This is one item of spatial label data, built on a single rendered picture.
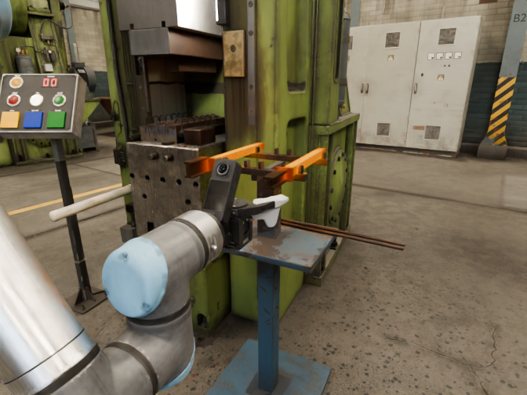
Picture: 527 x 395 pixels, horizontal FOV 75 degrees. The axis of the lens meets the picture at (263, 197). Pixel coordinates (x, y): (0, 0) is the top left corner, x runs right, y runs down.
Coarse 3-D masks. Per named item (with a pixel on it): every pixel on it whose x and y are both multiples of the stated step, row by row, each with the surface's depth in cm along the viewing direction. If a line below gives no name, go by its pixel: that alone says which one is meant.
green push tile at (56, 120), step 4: (52, 112) 150; (56, 112) 150; (60, 112) 150; (64, 112) 150; (48, 116) 149; (52, 116) 149; (56, 116) 150; (60, 116) 150; (64, 116) 150; (48, 120) 149; (52, 120) 149; (56, 120) 149; (60, 120) 149; (64, 120) 149; (48, 124) 149; (52, 124) 149; (56, 124) 149; (60, 124) 149; (64, 124) 149; (48, 128) 149; (52, 128) 149; (56, 128) 149; (60, 128) 149
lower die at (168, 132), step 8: (184, 120) 156; (192, 120) 162; (208, 120) 165; (216, 120) 172; (224, 120) 179; (144, 128) 151; (152, 128) 149; (160, 128) 147; (168, 128) 146; (176, 128) 145; (184, 128) 149; (224, 128) 180; (144, 136) 152; (152, 136) 150; (160, 136) 149; (168, 136) 147; (176, 136) 145
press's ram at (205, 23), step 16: (128, 0) 136; (144, 0) 133; (160, 0) 130; (176, 0) 127; (192, 0) 135; (208, 0) 144; (128, 16) 138; (144, 16) 135; (160, 16) 132; (176, 16) 129; (192, 16) 137; (208, 16) 146; (192, 32) 146; (208, 32) 148
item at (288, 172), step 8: (312, 152) 109; (320, 152) 110; (296, 160) 98; (304, 160) 98; (312, 160) 103; (280, 168) 87; (288, 168) 86; (296, 168) 91; (304, 168) 98; (264, 176) 79; (272, 176) 79; (280, 176) 84; (288, 176) 86; (272, 184) 80; (280, 184) 82
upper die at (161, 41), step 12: (132, 36) 140; (144, 36) 137; (156, 36) 135; (168, 36) 133; (180, 36) 139; (192, 36) 146; (204, 36) 153; (132, 48) 142; (144, 48) 139; (156, 48) 137; (168, 48) 134; (180, 48) 140; (192, 48) 147; (204, 48) 155; (216, 48) 164
